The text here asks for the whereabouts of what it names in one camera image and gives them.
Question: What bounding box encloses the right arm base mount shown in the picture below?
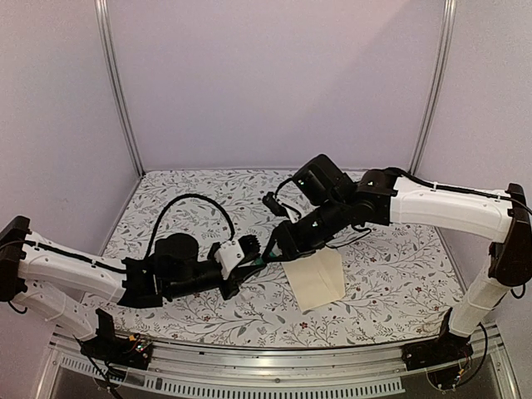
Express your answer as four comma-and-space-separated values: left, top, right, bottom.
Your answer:
401, 310, 473, 371

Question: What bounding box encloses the cream envelope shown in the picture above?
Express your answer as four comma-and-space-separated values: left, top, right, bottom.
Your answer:
282, 248, 346, 312

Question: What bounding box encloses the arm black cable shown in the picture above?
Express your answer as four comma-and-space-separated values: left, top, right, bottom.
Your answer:
153, 195, 234, 250
273, 176, 304, 200

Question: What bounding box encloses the left aluminium frame post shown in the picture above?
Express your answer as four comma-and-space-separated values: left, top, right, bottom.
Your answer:
94, 0, 145, 179

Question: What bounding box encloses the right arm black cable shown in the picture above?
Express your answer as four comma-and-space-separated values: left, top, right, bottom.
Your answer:
273, 176, 304, 200

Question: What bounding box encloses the aluminium frame post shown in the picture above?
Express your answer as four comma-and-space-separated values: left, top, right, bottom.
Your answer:
94, 0, 145, 179
409, 0, 457, 175

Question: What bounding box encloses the floral patterned table mat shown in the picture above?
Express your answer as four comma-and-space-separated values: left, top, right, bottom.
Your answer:
83, 170, 462, 348

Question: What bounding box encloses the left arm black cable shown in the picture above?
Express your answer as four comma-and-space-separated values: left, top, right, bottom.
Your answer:
153, 195, 234, 250

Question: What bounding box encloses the front aluminium rail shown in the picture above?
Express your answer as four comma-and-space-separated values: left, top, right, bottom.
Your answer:
35, 322, 520, 399

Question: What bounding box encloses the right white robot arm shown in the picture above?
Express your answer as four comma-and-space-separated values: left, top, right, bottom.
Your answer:
262, 154, 531, 362

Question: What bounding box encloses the green white glue stick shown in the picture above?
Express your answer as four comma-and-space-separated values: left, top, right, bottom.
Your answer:
253, 245, 278, 267

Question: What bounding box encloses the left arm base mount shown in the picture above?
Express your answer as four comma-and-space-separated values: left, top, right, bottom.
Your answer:
80, 308, 153, 371

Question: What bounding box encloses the right aluminium frame post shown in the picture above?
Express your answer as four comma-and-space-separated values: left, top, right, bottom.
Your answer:
409, 0, 457, 175

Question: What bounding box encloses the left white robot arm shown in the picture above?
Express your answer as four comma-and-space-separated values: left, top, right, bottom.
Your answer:
1, 216, 264, 361

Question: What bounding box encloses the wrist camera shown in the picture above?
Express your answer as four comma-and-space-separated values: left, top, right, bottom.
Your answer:
262, 191, 302, 224
214, 234, 260, 280

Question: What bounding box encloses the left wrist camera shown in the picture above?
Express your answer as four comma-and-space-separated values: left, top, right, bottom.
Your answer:
214, 234, 260, 280

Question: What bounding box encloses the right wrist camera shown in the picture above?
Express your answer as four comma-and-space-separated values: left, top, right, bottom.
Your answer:
262, 191, 302, 224

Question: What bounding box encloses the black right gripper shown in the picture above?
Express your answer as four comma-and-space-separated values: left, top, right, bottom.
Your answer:
259, 196, 348, 264

